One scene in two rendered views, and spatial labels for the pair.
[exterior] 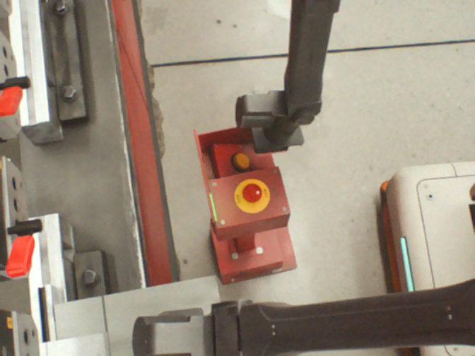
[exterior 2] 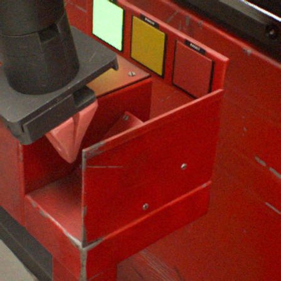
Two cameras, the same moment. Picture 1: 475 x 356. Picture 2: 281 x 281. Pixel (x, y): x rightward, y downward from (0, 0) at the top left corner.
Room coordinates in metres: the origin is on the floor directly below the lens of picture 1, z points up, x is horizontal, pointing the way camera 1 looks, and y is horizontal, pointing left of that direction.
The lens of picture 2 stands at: (0.93, -0.28, 1.16)
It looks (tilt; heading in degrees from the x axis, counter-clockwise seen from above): 36 degrees down; 148
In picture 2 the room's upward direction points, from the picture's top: 4 degrees clockwise
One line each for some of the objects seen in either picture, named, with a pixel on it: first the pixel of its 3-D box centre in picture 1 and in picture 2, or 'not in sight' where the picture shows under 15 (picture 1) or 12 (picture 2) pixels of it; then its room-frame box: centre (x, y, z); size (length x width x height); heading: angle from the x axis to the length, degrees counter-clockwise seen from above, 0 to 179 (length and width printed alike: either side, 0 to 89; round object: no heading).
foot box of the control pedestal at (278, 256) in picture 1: (254, 243); not in sight; (0.40, -0.03, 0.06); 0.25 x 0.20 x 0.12; 101
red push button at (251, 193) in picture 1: (251, 194); not in sight; (0.35, -0.02, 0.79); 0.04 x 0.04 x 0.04
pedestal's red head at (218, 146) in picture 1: (242, 180); (86, 122); (0.39, 0.00, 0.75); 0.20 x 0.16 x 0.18; 11
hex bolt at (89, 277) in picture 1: (88, 277); not in sight; (0.17, 0.28, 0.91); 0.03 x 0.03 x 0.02
